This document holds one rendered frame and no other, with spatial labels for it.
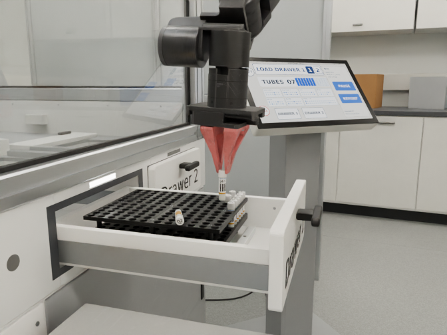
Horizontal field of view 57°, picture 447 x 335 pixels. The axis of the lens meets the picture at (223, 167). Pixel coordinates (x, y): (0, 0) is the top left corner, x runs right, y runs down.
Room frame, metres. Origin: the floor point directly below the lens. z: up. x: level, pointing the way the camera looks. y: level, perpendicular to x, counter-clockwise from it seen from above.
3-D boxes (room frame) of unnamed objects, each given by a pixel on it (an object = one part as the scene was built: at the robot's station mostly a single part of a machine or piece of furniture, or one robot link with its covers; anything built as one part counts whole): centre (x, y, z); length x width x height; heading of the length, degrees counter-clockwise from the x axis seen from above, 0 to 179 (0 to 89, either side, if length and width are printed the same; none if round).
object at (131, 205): (0.67, 0.09, 0.87); 0.22 x 0.18 x 0.06; 74
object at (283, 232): (0.61, -0.10, 0.87); 0.29 x 0.02 x 0.11; 164
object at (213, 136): (0.60, -0.01, 1.02); 0.07 x 0.07 x 0.09; 72
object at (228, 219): (0.64, -0.01, 0.90); 0.18 x 0.02 x 0.01; 164
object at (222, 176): (0.60, 0.00, 0.95); 0.01 x 0.01 x 0.05
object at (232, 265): (0.67, 0.10, 0.86); 0.40 x 0.26 x 0.06; 74
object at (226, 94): (0.60, -0.01, 1.09); 0.10 x 0.07 x 0.07; 72
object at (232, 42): (0.60, 0.00, 1.15); 0.07 x 0.06 x 0.07; 73
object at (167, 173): (1.00, 0.11, 0.87); 0.29 x 0.02 x 0.11; 164
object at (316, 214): (0.60, -0.13, 0.91); 0.07 x 0.04 x 0.01; 164
